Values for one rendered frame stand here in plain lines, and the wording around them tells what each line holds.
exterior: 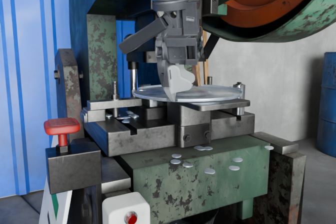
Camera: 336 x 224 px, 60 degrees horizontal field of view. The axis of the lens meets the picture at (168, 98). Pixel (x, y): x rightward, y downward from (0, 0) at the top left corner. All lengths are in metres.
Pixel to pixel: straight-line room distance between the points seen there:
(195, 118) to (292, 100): 2.36
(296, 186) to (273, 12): 0.52
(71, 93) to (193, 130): 0.48
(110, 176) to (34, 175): 1.47
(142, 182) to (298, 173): 0.42
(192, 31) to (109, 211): 0.35
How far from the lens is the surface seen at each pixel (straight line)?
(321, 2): 0.90
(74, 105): 1.04
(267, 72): 2.77
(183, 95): 0.71
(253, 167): 0.82
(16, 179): 2.05
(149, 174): 0.65
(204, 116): 0.76
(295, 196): 0.88
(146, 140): 0.73
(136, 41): 0.59
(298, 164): 0.85
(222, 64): 2.43
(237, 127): 0.87
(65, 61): 1.08
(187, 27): 0.55
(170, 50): 0.57
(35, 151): 2.01
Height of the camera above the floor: 0.89
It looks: 9 degrees down
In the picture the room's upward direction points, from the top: straight up
